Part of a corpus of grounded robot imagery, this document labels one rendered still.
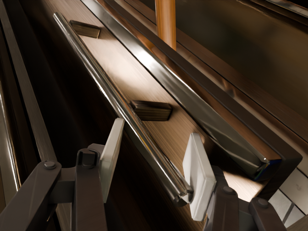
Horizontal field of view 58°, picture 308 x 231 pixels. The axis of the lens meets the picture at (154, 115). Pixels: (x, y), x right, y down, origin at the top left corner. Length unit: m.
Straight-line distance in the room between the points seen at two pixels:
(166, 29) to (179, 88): 0.23
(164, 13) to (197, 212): 0.32
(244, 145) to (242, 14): 0.48
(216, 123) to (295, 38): 0.39
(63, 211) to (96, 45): 0.23
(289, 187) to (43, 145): 0.32
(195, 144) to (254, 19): 0.45
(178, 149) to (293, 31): 0.38
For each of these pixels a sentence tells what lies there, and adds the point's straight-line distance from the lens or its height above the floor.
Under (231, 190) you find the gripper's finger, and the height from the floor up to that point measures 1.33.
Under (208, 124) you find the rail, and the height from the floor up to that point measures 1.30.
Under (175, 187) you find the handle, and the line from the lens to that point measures 0.18.
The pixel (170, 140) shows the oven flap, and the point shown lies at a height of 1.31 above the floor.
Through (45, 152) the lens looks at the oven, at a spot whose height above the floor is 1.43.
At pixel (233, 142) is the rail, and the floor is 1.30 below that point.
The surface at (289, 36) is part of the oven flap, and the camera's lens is 0.57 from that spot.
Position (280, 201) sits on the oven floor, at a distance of 0.42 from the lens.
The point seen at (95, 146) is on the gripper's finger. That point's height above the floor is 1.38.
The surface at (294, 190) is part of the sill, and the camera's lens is 0.39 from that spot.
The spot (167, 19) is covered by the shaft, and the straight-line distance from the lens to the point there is 0.44.
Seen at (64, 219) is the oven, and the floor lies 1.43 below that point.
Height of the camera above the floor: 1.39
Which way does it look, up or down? 17 degrees down
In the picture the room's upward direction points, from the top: 113 degrees counter-clockwise
